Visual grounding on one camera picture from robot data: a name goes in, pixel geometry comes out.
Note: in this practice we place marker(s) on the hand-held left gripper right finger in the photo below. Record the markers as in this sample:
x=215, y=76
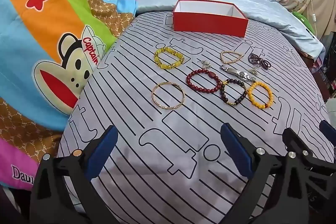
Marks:
x=236, y=150

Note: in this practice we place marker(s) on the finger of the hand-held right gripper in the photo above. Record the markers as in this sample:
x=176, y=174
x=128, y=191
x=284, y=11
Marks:
x=328, y=130
x=296, y=141

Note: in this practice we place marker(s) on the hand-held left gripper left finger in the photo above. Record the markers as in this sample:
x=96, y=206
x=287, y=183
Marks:
x=103, y=150

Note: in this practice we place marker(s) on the gold bangle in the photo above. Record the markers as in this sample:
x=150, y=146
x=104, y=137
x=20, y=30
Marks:
x=153, y=95

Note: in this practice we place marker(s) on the red cardboard box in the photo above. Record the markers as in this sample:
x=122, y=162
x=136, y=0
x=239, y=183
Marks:
x=210, y=24

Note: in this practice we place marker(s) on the dark bedside furniture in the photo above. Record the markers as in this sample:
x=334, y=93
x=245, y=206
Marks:
x=328, y=69

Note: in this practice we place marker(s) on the green plastic object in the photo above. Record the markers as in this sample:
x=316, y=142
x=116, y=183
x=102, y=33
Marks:
x=304, y=20

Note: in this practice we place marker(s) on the cartoon monkey printed blanket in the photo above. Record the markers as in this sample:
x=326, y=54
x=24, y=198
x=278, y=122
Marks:
x=52, y=16

